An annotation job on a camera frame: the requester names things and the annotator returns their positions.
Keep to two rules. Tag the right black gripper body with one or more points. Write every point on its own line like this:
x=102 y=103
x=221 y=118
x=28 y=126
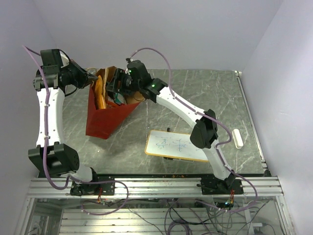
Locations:
x=127 y=85

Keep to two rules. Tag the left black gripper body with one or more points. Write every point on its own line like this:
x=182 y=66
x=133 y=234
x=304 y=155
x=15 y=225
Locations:
x=76 y=74

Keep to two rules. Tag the orange striped snack packet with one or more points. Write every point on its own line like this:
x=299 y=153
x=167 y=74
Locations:
x=98 y=94

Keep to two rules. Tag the red paper bag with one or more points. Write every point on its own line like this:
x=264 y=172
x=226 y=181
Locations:
x=102 y=123

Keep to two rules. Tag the teal Fox's candy packet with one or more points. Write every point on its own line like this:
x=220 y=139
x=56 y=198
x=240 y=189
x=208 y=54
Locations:
x=119 y=99

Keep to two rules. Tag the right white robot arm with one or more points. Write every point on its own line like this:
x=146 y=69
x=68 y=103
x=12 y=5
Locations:
x=204 y=135

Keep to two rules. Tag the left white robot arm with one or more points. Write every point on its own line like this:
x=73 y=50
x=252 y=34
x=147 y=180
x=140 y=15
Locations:
x=52 y=156

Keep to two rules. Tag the orange Fox's candy packet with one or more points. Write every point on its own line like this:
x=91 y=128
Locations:
x=111 y=104

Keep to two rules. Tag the white whiteboard eraser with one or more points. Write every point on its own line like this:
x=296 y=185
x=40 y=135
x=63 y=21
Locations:
x=238 y=141

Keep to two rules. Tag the small whiteboard orange frame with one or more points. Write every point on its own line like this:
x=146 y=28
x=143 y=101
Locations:
x=173 y=145

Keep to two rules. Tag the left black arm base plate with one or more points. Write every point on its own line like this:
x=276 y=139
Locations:
x=104 y=186

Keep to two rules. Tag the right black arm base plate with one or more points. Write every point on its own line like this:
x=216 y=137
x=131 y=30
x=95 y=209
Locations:
x=212 y=186

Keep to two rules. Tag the aluminium rail frame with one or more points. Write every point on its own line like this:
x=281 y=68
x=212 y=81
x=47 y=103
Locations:
x=160 y=188

